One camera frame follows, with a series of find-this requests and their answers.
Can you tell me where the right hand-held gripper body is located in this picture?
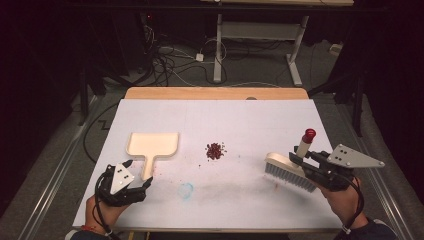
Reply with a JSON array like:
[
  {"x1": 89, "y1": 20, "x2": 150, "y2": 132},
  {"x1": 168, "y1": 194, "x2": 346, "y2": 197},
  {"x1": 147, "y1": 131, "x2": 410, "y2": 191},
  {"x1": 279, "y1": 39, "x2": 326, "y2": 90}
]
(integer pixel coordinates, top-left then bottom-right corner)
[{"x1": 301, "y1": 143, "x2": 386, "y2": 193}]

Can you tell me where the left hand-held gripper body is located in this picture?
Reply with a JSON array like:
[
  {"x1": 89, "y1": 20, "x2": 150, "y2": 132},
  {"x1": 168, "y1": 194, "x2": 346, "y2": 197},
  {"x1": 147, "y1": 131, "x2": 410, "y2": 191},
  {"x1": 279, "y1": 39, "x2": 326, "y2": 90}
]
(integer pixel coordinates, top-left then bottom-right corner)
[{"x1": 97, "y1": 162, "x2": 148, "y2": 207}]

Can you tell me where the cream brush with red-tipped handle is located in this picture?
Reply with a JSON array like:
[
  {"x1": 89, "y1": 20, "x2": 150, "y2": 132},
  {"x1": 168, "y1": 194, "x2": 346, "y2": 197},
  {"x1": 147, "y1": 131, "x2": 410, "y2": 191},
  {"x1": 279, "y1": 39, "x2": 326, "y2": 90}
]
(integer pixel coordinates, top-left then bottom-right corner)
[{"x1": 264, "y1": 128, "x2": 318, "y2": 194}]

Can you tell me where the cream plastic dustpan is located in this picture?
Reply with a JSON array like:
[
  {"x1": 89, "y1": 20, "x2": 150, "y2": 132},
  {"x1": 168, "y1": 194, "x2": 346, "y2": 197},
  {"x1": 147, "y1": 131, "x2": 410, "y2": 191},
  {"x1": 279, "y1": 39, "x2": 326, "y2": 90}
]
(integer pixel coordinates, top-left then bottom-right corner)
[{"x1": 125, "y1": 131, "x2": 180, "y2": 181}]

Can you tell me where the person's left hand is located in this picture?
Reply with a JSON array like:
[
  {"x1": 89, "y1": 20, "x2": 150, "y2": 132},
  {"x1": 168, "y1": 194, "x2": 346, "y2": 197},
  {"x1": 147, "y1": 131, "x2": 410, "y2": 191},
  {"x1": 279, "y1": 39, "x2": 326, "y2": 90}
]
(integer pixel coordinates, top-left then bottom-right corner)
[{"x1": 84, "y1": 194, "x2": 131, "y2": 234}]

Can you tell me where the person's right hand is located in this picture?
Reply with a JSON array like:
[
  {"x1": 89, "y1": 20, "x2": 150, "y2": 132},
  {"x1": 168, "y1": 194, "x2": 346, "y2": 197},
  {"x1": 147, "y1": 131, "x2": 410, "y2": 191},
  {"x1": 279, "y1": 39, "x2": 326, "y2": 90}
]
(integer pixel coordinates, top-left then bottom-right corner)
[{"x1": 317, "y1": 177, "x2": 370, "y2": 231}]

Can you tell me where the black metal stand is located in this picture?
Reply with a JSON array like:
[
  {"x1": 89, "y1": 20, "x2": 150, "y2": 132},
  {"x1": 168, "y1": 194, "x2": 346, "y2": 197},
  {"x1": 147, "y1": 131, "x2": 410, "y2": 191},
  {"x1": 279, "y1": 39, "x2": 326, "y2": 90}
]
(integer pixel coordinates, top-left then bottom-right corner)
[
  {"x1": 77, "y1": 63, "x2": 108, "y2": 127},
  {"x1": 308, "y1": 66, "x2": 366, "y2": 138}
]

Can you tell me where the pile of red crumbs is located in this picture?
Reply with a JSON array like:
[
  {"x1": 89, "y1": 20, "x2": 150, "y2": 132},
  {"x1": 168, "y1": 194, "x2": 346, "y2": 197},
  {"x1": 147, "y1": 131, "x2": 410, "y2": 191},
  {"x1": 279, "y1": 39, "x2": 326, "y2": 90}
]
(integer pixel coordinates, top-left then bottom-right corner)
[{"x1": 205, "y1": 141, "x2": 228, "y2": 162}]

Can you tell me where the white table mat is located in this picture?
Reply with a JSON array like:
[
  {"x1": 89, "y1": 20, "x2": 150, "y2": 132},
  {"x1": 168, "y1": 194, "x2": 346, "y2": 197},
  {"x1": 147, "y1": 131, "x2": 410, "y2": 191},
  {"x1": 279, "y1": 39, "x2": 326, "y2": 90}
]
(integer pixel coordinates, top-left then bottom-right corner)
[{"x1": 72, "y1": 98, "x2": 345, "y2": 233}]

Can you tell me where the wooden table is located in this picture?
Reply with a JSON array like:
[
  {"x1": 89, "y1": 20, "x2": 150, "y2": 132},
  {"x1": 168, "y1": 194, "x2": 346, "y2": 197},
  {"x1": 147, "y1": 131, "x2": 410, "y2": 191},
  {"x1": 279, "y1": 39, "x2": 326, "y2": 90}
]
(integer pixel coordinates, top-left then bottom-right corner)
[{"x1": 124, "y1": 86, "x2": 310, "y2": 101}]

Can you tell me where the small white box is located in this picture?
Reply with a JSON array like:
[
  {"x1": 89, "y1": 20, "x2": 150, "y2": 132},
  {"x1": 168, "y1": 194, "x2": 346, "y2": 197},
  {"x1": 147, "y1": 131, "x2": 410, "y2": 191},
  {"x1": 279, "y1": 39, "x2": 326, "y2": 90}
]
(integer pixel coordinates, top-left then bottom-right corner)
[{"x1": 329, "y1": 43, "x2": 344, "y2": 57}]

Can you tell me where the left hand-held gripper cable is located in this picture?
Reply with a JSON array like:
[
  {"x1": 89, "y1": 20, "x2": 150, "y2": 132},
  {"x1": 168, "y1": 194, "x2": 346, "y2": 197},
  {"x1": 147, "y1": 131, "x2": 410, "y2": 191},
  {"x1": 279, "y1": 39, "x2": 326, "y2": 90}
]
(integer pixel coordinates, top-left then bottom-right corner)
[{"x1": 93, "y1": 172, "x2": 116, "y2": 240}]

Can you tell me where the hand-held gripper cable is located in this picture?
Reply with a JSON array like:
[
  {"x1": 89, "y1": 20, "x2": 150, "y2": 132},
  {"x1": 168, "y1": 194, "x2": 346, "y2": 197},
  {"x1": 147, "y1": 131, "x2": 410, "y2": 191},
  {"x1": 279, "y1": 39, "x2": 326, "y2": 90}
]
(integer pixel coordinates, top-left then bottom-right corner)
[
  {"x1": 93, "y1": 172, "x2": 116, "y2": 240},
  {"x1": 342, "y1": 175, "x2": 366, "y2": 235}
]

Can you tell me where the right hand-held gripper cable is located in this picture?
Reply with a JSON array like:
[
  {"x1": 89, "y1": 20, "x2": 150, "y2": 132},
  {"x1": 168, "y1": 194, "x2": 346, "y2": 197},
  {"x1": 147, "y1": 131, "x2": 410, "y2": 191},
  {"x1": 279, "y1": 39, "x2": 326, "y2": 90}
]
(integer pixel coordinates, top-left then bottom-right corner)
[{"x1": 342, "y1": 175, "x2": 366, "y2": 235}]

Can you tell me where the aluminium floor rail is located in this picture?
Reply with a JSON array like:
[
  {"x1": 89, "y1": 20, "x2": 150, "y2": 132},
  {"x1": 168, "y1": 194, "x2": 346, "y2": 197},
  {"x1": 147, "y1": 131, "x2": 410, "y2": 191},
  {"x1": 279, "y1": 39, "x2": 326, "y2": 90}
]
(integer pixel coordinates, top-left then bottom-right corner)
[
  {"x1": 336, "y1": 103, "x2": 416, "y2": 240},
  {"x1": 16, "y1": 94, "x2": 101, "y2": 240}
]

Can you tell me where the bundle of black floor cables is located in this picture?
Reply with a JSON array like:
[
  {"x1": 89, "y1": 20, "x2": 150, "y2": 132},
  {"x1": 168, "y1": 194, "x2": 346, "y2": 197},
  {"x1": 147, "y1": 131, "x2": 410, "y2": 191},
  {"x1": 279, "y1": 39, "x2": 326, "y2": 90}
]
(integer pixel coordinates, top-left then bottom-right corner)
[{"x1": 139, "y1": 23, "x2": 231, "y2": 88}]

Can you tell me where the white metal desk frame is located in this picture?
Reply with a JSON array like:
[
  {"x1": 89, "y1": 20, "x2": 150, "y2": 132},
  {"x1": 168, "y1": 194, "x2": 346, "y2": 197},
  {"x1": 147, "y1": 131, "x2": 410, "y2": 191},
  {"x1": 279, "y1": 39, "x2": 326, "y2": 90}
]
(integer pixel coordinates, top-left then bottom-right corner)
[{"x1": 212, "y1": 12, "x2": 310, "y2": 88}]

